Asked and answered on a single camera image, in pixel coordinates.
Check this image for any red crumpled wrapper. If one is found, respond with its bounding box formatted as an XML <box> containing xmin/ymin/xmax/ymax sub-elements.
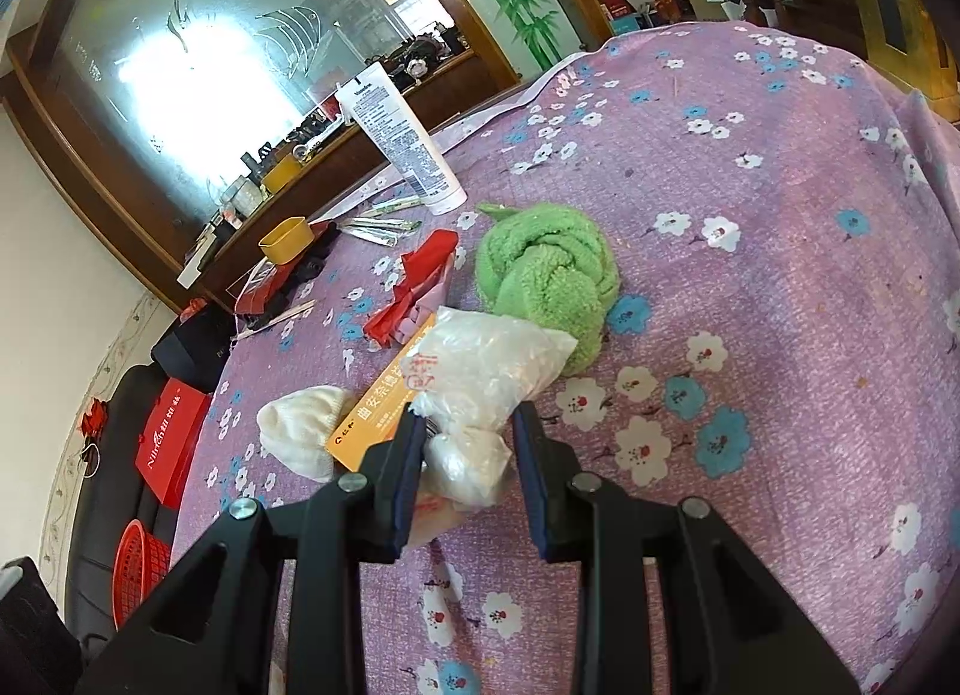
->
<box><xmin>363</xmin><ymin>229</ymin><xmax>459</xmax><ymax>347</ymax></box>

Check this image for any yellow tape roll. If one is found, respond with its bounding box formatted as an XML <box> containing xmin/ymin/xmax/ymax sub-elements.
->
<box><xmin>259</xmin><ymin>217</ymin><xmax>314</xmax><ymax>266</ymax></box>

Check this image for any large etched glass mirror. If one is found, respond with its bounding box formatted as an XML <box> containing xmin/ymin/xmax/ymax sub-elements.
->
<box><xmin>57</xmin><ymin>0</ymin><xmax>454</xmax><ymax>217</ymax></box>

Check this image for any orange medicine box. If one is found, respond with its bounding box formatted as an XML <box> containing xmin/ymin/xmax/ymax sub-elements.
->
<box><xmin>327</xmin><ymin>314</ymin><xmax>436</xmax><ymax>472</ymax></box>

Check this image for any wooden chopsticks pair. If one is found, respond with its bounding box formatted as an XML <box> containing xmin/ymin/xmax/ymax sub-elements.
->
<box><xmin>233</xmin><ymin>300</ymin><xmax>316</xmax><ymax>342</ymax></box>

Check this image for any red gift box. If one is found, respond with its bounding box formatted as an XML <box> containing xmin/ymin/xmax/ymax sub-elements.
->
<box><xmin>135</xmin><ymin>380</ymin><xmax>210</xmax><ymax>510</ymax></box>

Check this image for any wooden sideboard shelf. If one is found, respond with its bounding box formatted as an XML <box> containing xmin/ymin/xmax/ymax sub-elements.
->
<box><xmin>163</xmin><ymin>51</ymin><xmax>521</xmax><ymax>310</ymax></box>

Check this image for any green knotted towel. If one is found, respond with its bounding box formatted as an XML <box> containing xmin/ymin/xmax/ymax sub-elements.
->
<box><xmin>475</xmin><ymin>202</ymin><xmax>620</xmax><ymax>376</ymax></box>

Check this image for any red plastic basket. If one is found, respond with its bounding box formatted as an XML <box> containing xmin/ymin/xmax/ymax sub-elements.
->
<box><xmin>110</xmin><ymin>519</ymin><xmax>171</xmax><ymax>628</ymax></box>

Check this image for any wrapped chopsticks pack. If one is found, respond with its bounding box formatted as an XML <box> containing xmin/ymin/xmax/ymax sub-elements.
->
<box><xmin>337</xmin><ymin>196</ymin><xmax>423</xmax><ymax>248</ymax></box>

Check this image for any white crumpled tissue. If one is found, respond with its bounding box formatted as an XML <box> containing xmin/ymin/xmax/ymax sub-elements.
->
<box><xmin>256</xmin><ymin>386</ymin><xmax>356</xmax><ymax>484</ymax></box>

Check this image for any clear plastic bag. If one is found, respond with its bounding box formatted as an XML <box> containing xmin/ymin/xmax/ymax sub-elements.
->
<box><xmin>400</xmin><ymin>307</ymin><xmax>578</xmax><ymax>508</ymax></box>

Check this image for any white lotion tube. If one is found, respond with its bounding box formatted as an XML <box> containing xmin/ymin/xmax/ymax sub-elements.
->
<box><xmin>335</xmin><ymin>62</ymin><xmax>467</xmax><ymax>215</ymax></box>

